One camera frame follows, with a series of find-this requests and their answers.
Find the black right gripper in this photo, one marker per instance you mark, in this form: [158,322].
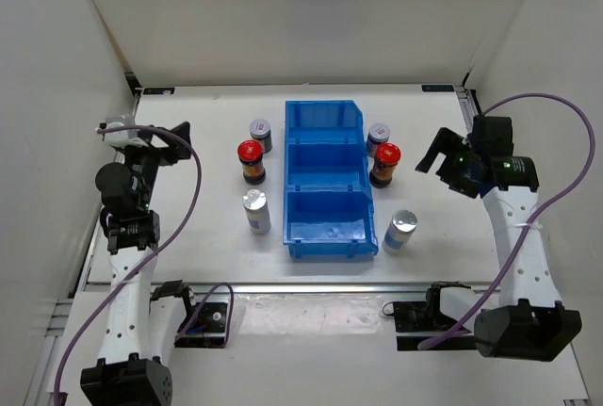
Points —
[448,143]

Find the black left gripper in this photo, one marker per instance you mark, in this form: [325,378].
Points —
[166,155]

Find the grey-lid dark jar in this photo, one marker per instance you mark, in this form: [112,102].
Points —
[260,131]
[378,134]

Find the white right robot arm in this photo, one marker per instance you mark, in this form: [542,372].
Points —
[520,315]

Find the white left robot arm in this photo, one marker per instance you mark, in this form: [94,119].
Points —
[142,320]

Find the right red-lid sauce jar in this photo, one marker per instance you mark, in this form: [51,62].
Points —
[386,158]

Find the red-lid sauce jar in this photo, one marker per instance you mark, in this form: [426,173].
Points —
[250,155]
[386,158]

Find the left red-lid sauce jar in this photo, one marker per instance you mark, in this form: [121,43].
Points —
[250,155]

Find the right silver-lid spice bottle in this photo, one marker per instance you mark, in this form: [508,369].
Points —
[400,229]

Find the silver-lid spice bottle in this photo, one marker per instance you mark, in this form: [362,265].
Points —
[256,208]
[400,229]

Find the left silver-lid spice bottle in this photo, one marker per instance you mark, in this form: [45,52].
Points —
[256,208]

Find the blue three-compartment plastic bin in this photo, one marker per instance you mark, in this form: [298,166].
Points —
[328,205]

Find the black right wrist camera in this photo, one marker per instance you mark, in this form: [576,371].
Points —
[492,135]

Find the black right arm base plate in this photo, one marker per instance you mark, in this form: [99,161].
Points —
[414,323]

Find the aluminium front table rail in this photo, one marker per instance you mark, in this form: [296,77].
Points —
[304,288]

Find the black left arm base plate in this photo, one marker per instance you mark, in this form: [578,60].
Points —
[208,324]

